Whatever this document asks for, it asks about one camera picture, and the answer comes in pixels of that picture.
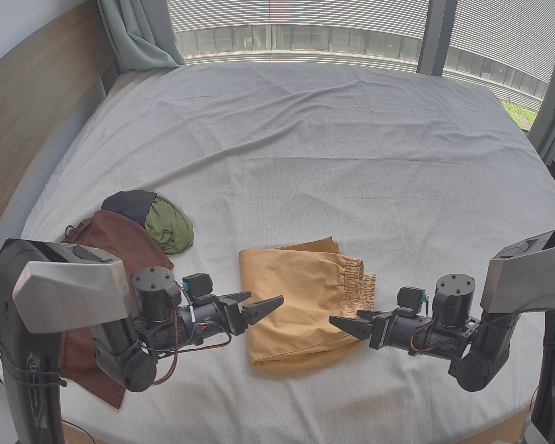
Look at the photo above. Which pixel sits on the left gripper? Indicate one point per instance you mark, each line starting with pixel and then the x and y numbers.
pixel 219 319

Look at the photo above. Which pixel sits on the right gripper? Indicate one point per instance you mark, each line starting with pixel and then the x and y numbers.
pixel 400 331

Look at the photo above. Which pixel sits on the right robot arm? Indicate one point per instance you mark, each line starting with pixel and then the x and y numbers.
pixel 527 266

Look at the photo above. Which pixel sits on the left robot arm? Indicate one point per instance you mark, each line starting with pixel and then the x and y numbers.
pixel 64 289

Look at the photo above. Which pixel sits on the bed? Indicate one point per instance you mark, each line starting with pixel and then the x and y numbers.
pixel 305 155

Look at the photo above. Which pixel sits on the green garment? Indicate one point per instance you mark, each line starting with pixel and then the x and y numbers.
pixel 169 224

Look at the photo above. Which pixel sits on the brown garment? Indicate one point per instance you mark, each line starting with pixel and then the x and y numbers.
pixel 120 243

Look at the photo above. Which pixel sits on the black garment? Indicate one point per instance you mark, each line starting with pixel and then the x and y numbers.
pixel 125 206

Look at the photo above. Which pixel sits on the grey-green curtain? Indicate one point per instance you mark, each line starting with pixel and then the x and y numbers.
pixel 134 30

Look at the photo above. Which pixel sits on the window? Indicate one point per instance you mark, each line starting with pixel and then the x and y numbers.
pixel 305 12

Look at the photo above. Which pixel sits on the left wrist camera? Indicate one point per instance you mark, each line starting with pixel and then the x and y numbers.
pixel 198 287

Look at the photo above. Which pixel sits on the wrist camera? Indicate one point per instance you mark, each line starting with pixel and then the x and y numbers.
pixel 198 287
pixel 410 298

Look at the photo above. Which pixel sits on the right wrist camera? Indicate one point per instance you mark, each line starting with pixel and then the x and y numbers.
pixel 410 298

